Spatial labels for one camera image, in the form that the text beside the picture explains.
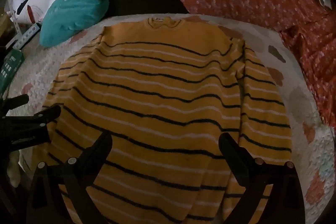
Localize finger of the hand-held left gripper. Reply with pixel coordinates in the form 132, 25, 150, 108
0, 94, 29, 112
16, 105, 62, 132

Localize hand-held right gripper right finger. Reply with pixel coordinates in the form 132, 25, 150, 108
218, 132, 306, 224

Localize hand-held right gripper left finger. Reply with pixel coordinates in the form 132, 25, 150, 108
26, 131, 113, 224

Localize yellow striped sweater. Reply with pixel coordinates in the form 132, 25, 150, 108
42, 17, 293, 224

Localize green box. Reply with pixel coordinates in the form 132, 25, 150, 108
0, 49, 25, 94

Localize white heart pattern blanket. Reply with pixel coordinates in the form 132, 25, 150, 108
8, 13, 336, 224

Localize white perforated strip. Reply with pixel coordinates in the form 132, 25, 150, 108
12, 23, 42, 50

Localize teal pillow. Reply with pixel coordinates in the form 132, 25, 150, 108
39, 0, 110, 47

